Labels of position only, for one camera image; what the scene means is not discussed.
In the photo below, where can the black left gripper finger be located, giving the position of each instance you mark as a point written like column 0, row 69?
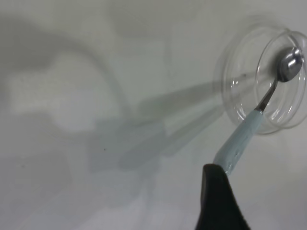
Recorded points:
column 218, row 203

